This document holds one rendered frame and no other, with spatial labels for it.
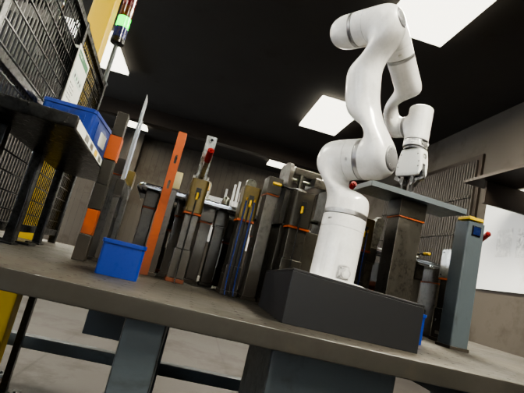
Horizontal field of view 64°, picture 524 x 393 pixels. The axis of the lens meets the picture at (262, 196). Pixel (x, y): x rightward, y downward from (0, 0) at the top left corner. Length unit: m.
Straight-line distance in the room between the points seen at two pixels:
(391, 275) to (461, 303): 0.28
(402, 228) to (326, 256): 0.43
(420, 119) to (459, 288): 0.60
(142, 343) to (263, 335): 0.23
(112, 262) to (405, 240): 0.92
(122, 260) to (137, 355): 0.32
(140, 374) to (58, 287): 0.22
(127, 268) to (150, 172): 9.25
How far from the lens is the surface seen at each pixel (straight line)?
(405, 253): 1.48
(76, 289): 0.84
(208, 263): 1.60
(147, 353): 0.88
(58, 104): 1.46
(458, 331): 1.62
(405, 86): 1.52
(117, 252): 1.12
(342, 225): 1.13
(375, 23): 1.28
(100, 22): 2.31
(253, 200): 1.42
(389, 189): 1.43
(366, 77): 1.25
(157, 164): 10.37
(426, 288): 2.01
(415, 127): 1.58
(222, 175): 10.31
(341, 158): 1.20
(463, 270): 1.62
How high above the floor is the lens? 0.79
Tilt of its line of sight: 10 degrees up
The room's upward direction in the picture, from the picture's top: 14 degrees clockwise
